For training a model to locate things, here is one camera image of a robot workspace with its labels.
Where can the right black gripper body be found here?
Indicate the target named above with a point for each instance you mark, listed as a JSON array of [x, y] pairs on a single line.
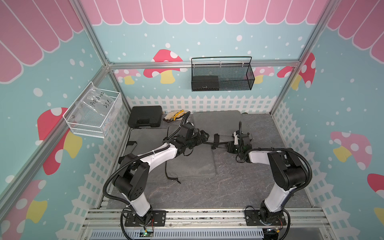
[[233, 149]]

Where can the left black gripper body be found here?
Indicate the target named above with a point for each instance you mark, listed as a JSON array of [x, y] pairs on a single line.
[[195, 140]]

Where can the grey laptop bag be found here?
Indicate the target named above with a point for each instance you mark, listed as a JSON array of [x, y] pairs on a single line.
[[148, 139], [197, 163], [226, 129]]

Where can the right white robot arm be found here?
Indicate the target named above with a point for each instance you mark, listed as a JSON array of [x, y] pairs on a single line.
[[291, 173]]

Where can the clear plastic bag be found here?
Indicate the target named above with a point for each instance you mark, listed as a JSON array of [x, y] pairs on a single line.
[[90, 115]]

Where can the yellow black pliers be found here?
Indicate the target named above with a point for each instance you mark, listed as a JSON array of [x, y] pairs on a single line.
[[179, 114]]

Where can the black plastic tool case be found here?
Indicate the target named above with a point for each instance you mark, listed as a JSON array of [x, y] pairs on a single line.
[[145, 116]]

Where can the black box in basket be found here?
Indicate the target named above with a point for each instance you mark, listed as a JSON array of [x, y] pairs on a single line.
[[205, 83]]

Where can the black wire mesh basket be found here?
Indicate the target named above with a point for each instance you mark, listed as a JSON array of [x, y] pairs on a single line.
[[235, 73]]

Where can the white wire basket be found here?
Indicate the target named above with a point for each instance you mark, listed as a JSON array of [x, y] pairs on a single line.
[[112, 116]]

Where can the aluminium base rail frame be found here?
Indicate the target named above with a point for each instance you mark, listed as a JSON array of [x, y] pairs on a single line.
[[199, 212]]

